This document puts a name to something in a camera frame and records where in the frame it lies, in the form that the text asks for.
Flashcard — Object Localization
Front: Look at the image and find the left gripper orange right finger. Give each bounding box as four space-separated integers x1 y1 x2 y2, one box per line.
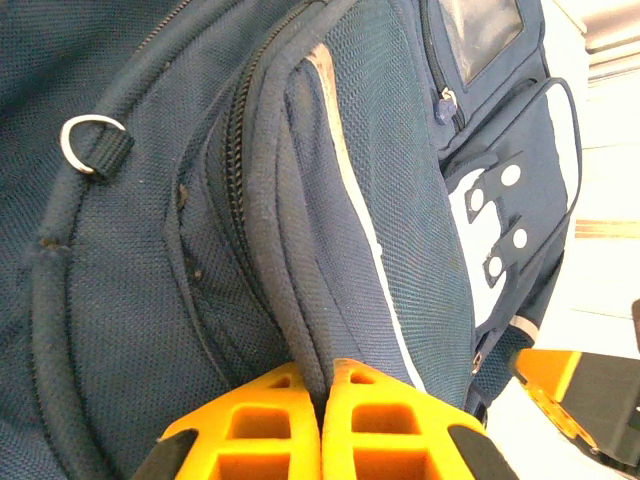
322 357 521 480

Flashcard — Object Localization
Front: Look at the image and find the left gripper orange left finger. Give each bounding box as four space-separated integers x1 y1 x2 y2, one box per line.
132 362 322 480

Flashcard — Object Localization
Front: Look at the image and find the navy blue student backpack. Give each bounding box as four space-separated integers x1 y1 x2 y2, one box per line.
0 0 584 480

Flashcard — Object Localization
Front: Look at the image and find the aluminium table edge frame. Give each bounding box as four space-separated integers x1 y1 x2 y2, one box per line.
574 0 640 87

